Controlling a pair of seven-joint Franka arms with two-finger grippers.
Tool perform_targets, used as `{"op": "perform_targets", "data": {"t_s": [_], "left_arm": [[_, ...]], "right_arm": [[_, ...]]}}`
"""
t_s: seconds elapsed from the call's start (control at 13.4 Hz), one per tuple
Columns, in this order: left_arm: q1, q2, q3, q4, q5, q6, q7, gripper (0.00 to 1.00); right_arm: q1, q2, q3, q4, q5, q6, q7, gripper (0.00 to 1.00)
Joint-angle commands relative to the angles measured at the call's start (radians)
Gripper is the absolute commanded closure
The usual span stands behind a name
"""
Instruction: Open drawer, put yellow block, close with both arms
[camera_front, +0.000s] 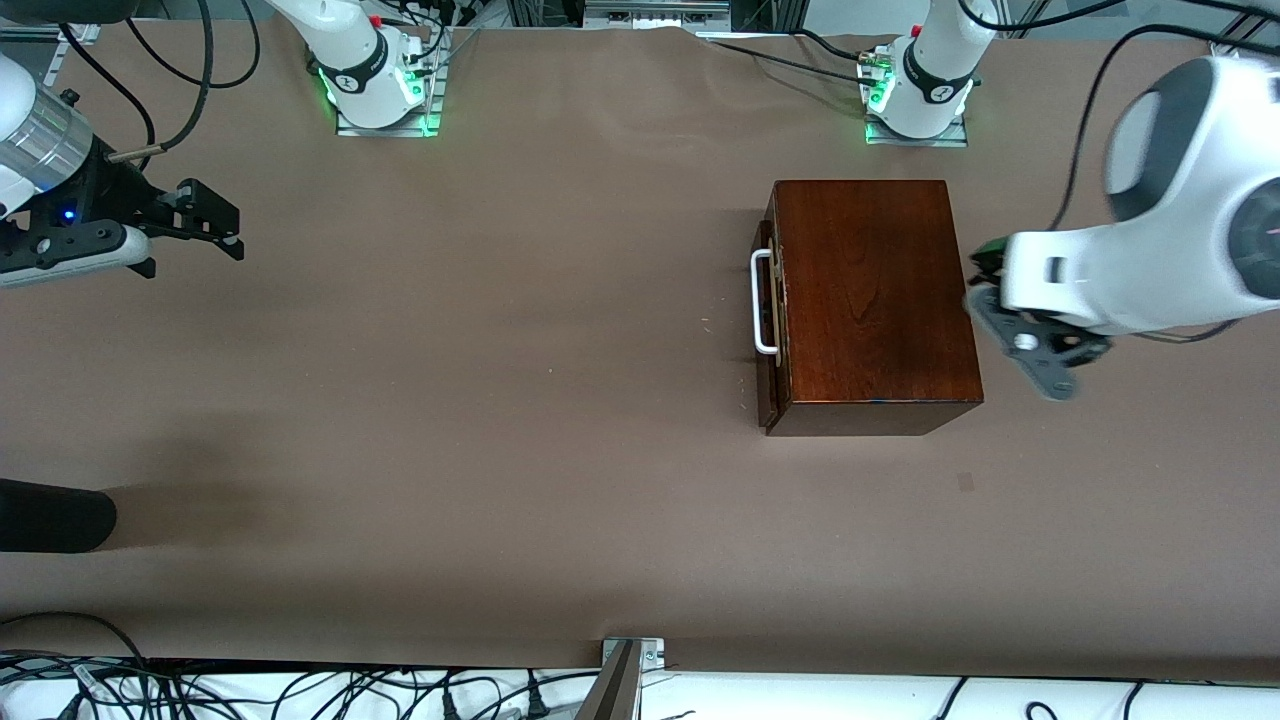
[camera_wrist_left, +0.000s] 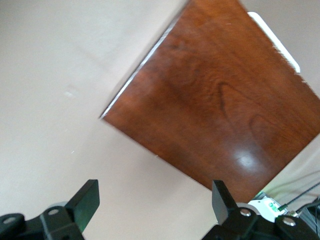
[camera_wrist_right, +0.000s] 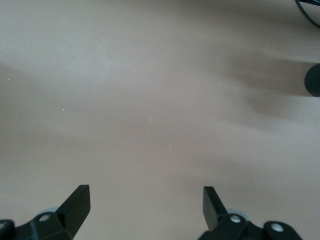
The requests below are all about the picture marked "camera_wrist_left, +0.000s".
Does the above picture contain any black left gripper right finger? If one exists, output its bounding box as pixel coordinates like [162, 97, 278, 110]
[201, 179, 320, 240]

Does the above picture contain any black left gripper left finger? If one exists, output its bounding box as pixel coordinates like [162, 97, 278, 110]
[0, 179, 101, 240]

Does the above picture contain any light wood drawer white handle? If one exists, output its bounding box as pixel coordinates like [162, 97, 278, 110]
[246, 11, 302, 74]

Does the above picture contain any dark brown wooden cabinet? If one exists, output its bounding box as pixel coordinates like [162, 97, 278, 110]
[99, 0, 320, 205]

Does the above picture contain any black table cable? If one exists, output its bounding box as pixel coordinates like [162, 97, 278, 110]
[276, 181, 320, 210]

